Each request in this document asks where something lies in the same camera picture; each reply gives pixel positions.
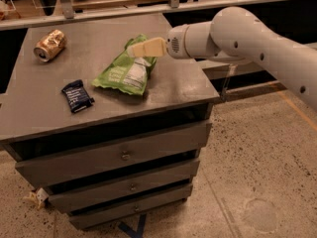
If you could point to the middle grey drawer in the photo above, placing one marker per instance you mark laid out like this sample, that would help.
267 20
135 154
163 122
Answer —
116 188

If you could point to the green rice chip bag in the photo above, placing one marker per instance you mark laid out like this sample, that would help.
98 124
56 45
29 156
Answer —
129 75

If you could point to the crumpled paper scrap on floor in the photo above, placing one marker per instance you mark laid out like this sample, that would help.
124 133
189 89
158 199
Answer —
39 197

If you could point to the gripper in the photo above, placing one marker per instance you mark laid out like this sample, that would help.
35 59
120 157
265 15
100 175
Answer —
175 44

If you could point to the grey metal railing frame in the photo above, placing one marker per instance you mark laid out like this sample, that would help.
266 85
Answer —
292 19

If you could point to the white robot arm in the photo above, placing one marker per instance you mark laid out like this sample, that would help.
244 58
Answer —
235 35

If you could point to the bottom grey drawer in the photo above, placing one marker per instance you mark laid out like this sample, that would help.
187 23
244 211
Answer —
130 207

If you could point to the blue rxbar wrapper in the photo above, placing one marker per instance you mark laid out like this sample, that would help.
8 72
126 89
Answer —
77 97

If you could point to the grey drawer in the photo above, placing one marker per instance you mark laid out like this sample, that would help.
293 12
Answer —
116 188
130 207
54 169

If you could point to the top grey drawer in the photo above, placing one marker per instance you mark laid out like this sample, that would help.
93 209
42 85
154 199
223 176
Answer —
54 169

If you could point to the grey drawer cabinet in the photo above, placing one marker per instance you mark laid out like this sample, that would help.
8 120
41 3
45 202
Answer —
36 121

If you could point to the crushed gold soda can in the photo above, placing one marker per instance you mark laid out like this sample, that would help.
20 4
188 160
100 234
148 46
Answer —
50 45

